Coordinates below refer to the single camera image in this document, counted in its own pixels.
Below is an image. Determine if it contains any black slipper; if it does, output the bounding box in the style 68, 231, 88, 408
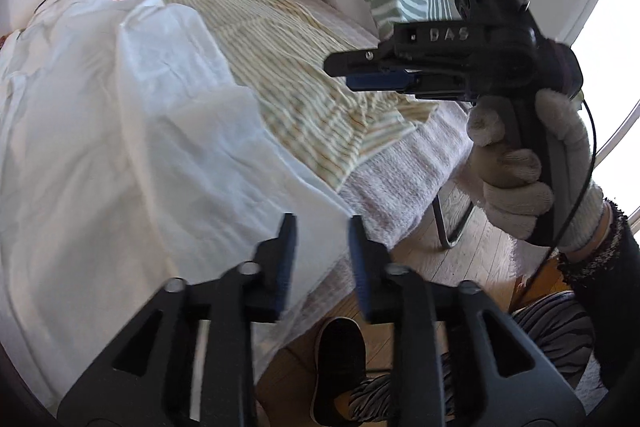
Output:
311, 317, 368, 425

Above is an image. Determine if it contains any metal bed leg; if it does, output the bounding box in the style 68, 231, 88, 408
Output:
431, 194, 476, 250

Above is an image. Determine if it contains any person's right hand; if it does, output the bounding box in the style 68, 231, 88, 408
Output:
467, 88, 606, 254

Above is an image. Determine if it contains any person's striped trouser leg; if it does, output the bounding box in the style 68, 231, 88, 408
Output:
345, 292, 601, 427

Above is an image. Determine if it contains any yellow striped bed sheet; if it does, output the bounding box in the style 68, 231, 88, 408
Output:
162, 0, 441, 190

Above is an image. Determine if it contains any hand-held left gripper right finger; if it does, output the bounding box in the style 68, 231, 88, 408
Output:
347, 214, 587, 427

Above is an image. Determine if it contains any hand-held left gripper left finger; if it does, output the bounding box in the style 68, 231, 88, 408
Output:
56, 213, 298, 427

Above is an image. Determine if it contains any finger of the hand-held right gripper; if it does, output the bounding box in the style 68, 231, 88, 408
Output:
323, 48, 401, 78
346, 71, 418, 94

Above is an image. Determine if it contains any white shirt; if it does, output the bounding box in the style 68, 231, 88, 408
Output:
0, 0, 353, 413

